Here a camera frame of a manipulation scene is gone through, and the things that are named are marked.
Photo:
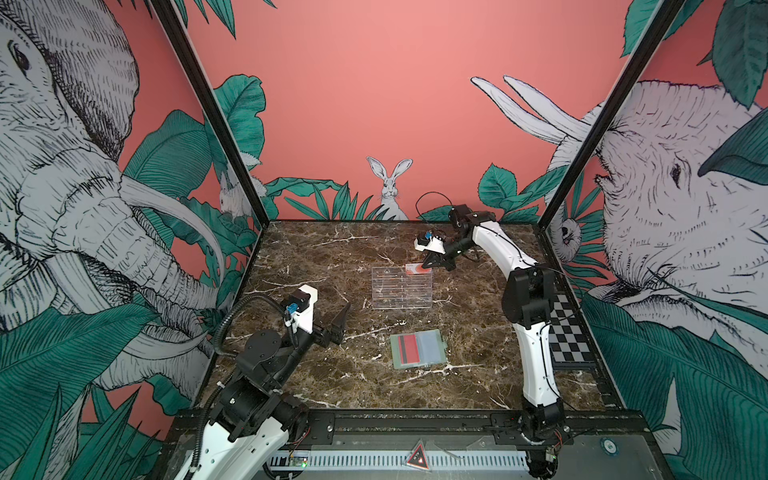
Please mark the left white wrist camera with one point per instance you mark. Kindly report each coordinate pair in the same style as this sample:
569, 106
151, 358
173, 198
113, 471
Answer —
299, 307

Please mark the left black frame post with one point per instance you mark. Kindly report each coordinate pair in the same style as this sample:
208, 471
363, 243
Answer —
170, 20

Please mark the right black frame post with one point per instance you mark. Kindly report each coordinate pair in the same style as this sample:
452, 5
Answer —
656, 28

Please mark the white slotted cable duct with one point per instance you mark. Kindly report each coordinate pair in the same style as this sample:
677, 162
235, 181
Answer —
350, 460

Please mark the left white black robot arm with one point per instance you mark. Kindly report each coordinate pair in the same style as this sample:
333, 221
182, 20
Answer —
250, 417

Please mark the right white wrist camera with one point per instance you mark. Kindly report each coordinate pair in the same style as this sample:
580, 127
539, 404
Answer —
430, 242

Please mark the clear plastic organizer box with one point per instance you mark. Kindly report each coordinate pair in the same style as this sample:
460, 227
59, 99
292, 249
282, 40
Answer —
393, 289

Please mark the black mounting rail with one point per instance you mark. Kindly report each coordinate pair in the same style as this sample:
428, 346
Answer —
326, 427

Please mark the red warning triangle sticker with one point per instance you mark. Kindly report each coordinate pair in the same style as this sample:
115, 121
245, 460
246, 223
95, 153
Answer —
417, 458

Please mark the black frame post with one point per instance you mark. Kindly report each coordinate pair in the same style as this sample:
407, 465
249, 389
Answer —
170, 20
656, 28

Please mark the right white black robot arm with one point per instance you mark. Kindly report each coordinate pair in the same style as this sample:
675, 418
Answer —
527, 303

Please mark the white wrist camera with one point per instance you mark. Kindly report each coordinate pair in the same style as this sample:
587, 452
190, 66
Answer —
430, 242
299, 307

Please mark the black white checkerboard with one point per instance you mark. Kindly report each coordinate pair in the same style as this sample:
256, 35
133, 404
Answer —
570, 340

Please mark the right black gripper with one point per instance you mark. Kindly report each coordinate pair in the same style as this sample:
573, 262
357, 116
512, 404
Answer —
433, 257

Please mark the red credit card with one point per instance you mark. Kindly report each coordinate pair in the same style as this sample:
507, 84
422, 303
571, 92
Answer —
416, 269
408, 350

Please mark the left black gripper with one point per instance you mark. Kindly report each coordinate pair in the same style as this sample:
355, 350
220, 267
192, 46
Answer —
337, 334

